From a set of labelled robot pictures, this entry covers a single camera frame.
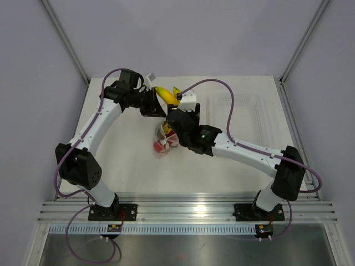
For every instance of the aluminium rail beam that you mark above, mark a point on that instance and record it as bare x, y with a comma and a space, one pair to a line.
189, 208

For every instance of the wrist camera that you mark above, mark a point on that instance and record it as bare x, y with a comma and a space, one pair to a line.
187, 102
148, 80

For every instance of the right aluminium corner post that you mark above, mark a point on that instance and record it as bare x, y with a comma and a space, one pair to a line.
306, 37

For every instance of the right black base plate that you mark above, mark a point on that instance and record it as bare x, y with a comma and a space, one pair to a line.
248, 212

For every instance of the small circuit board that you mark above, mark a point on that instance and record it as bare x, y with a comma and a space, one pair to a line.
114, 228
264, 230

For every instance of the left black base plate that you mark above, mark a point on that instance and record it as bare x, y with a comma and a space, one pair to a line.
122, 211

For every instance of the clear zip top bag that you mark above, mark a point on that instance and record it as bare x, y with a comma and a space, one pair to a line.
159, 130

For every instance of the left aluminium corner post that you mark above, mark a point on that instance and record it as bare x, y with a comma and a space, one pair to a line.
58, 28

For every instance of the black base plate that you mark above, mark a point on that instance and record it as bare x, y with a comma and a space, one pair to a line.
248, 212
122, 211

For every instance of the white slotted cable duct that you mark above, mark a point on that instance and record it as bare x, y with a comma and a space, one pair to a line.
157, 229

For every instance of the aluminium corner post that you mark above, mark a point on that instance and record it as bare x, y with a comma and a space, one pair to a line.
306, 37
58, 28

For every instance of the white perforated plastic basket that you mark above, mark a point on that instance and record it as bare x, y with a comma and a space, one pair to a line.
249, 121

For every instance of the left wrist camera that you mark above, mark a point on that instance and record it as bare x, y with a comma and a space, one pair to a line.
148, 80

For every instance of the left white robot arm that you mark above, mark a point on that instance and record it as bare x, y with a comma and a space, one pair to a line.
76, 161

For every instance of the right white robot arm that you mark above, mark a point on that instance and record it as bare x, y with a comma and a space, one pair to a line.
283, 166

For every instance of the red fruit bunch with leaves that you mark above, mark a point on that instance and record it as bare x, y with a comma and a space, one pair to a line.
162, 144

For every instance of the right small circuit board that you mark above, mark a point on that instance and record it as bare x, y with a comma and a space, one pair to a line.
264, 230

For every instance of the left small circuit board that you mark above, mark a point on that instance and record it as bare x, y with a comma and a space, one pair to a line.
114, 228

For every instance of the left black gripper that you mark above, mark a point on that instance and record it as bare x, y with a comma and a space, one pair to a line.
153, 108

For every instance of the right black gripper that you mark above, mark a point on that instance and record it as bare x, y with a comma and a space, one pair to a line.
196, 114

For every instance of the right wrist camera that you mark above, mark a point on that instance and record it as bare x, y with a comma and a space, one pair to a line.
187, 102

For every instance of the yellow banana bunch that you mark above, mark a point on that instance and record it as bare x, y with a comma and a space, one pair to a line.
169, 99

